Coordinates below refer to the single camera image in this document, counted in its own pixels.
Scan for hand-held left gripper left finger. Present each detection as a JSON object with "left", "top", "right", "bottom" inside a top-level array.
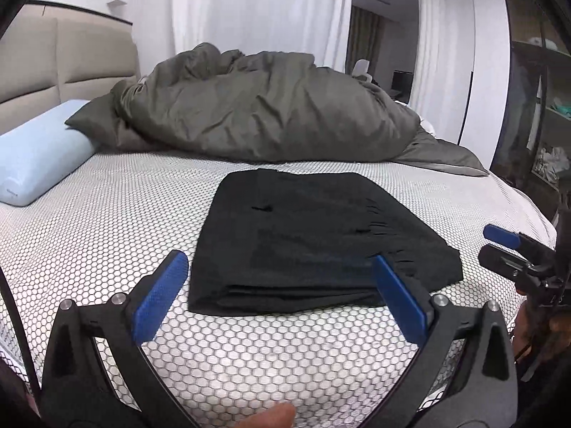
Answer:
[{"left": 38, "top": 250, "right": 201, "bottom": 428}]

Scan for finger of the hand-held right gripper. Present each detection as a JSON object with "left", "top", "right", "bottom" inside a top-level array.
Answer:
[
  {"left": 477, "top": 244, "right": 532, "bottom": 285},
  {"left": 484, "top": 224, "right": 556, "bottom": 261}
]

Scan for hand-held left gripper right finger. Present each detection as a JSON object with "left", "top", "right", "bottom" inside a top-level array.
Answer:
[{"left": 372, "top": 255, "right": 520, "bottom": 428}]

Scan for black pants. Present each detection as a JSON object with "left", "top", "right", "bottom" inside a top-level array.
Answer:
[{"left": 187, "top": 167, "right": 465, "bottom": 317}]

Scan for person's right hand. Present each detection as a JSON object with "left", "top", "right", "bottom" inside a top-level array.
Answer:
[{"left": 511, "top": 301, "right": 571, "bottom": 366}]

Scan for person's left hand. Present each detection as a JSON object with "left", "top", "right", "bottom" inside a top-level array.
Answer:
[{"left": 234, "top": 402, "right": 296, "bottom": 428}]

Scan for honeycomb pattern bed sheet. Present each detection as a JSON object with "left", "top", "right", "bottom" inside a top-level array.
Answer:
[{"left": 0, "top": 145, "right": 558, "bottom": 428}]

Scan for white crumpled cloth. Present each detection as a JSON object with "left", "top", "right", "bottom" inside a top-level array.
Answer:
[{"left": 534, "top": 143, "right": 571, "bottom": 184}]

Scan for glass door wardrobe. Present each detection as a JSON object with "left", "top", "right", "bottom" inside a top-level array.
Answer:
[{"left": 491, "top": 0, "right": 571, "bottom": 215}]

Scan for light blue pillow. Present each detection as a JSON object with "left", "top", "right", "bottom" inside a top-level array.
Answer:
[{"left": 0, "top": 99, "right": 101, "bottom": 208}]

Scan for white curtain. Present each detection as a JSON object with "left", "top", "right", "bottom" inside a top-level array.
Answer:
[
  {"left": 408, "top": 0, "right": 474, "bottom": 121},
  {"left": 129, "top": 0, "right": 355, "bottom": 76}
]

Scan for grey duvet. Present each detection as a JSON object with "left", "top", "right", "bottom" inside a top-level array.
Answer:
[{"left": 65, "top": 42, "right": 489, "bottom": 174}]

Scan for white office chair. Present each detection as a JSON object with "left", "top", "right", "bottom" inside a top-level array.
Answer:
[{"left": 352, "top": 59, "right": 373, "bottom": 83}]

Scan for brown curtain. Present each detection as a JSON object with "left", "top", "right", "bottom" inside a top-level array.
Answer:
[{"left": 348, "top": 9, "right": 384, "bottom": 74}]

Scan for beige padded headboard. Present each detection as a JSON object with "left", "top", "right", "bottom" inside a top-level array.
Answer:
[{"left": 0, "top": 2, "right": 141, "bottom": 119}]

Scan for black cable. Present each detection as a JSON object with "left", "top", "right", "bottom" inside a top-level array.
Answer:
[{"left": 0, "top": 272, "right": 41, "bottom": 393}]

